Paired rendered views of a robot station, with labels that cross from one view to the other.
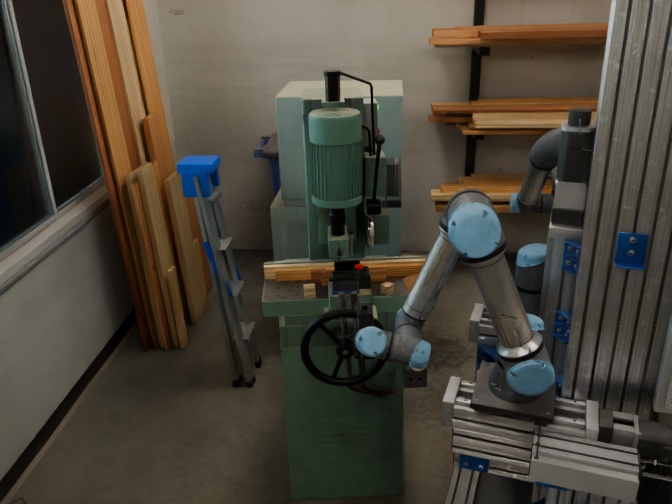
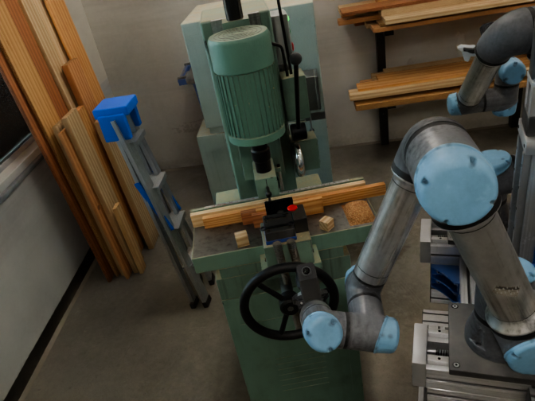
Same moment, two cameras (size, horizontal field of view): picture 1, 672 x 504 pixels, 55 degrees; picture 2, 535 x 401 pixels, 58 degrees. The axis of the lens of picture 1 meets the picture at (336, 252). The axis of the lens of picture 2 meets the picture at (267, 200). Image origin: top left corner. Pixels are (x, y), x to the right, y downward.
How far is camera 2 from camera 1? 0.75 m
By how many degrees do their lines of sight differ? 7
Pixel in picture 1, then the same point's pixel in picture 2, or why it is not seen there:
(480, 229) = (467, 185)
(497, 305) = (491, 276)
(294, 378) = (241, 326)
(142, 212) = (76, 158)
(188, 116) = (115, 54)
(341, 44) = not seen: outside the picture
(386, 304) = (328, 241)
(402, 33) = not seen: outside the picture
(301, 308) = (236, 258)
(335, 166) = (247, 98)
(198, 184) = (117, 128)
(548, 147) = (503, 37)
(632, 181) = not seen: outside the picture
